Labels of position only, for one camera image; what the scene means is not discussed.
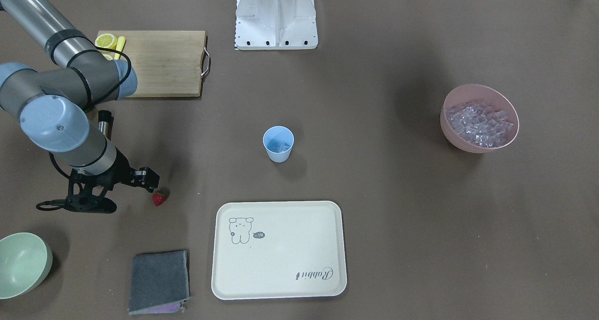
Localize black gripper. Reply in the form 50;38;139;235
91;149;159;193

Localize red strawberry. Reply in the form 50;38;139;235
152;190;169;207

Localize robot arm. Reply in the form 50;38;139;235
1;0;159;192

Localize ice cubes in cup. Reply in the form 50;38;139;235
267;141;291;153

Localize light blue plastic cup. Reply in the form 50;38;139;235
262;126;295;163

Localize clear ice cubes pile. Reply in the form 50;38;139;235
445;100;515;148

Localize steel muddler black tip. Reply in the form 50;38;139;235
98;110;114;140

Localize grey folded cloth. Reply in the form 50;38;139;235
128;250;190;315

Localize bamboo cutting board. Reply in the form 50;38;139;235
97;29;210;100

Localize cream rabbit tray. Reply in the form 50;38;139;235
211;200;347;300

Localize yellow plastic knife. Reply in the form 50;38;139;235
113;36;126;60

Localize mint green bowl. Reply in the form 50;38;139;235
0;232;53;299

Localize pink bowl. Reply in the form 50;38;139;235
440;85;519;153

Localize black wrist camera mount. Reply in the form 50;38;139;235
63;169;117;214

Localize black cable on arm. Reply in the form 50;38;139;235
36;49;134;211

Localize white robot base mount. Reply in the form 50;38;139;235
234;0;319;50

